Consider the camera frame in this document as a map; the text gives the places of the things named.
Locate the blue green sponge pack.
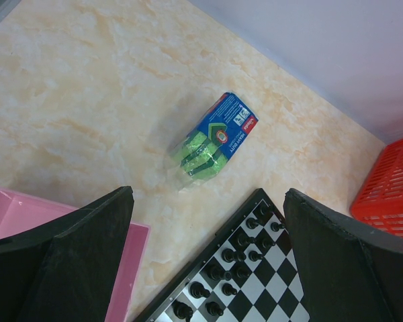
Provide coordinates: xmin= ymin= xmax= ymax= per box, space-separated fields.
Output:
xmin=165 ymin=92 xmax=259 ymax=190

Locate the black white chess board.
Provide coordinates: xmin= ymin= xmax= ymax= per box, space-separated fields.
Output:
xmin=136 ymin=188 xmax=310 ymax=321

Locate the red plastic basket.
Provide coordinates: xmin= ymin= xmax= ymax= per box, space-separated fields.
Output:
xmin=349 ymin=139 xmax=403 ymax=237

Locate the pink plastic tray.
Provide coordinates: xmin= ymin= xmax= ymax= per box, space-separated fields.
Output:
xmin=0 ymin=186 xmax=150 ymax=321

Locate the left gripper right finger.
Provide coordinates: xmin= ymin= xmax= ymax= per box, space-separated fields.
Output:
xmin=283 ymin=189 xmax=403 ymax=321

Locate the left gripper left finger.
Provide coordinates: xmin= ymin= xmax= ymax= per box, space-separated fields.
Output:
xmin=0 ymin=186 xmax=134 ymax=321

